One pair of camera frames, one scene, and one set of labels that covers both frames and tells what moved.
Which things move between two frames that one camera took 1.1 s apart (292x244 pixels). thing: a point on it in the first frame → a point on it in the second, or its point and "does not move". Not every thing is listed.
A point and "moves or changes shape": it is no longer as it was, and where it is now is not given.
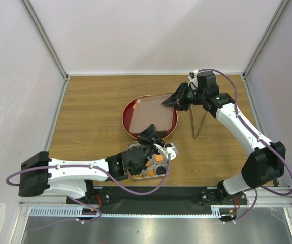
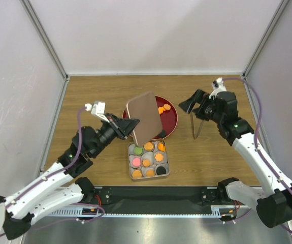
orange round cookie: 150,172 does not move
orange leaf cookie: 159,157 does not move
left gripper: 148,135 → 122,127
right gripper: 179,97 → 198,96
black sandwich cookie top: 161,170 does not move
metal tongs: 195,135 does not move
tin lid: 149,110 moves or changes shape
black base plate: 155,200 does not move
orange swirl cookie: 137,176 does not move
